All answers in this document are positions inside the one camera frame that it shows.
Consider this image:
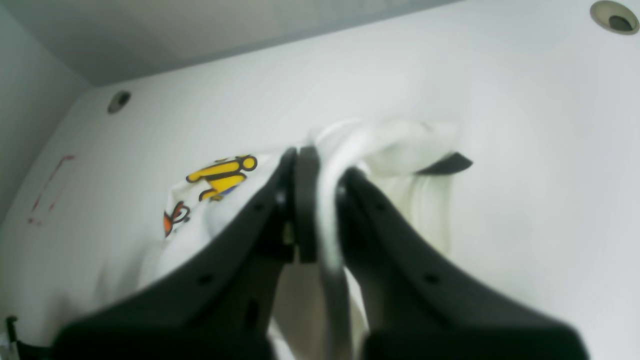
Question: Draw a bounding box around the left table cable grommet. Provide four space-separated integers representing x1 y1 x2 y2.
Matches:
589 0 640 35

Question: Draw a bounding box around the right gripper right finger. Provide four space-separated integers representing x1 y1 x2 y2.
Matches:
338 170 589 360

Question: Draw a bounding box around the table cable grommet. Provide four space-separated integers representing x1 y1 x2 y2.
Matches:
589 0 640 35
107 90 131 115

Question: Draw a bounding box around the right table cable grommet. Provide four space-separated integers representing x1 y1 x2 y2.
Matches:
107 90 131 115

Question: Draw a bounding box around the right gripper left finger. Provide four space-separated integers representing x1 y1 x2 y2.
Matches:
52 146 320 360

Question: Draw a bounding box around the white printed T-shirt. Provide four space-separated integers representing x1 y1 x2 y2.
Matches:
137 119 457 360

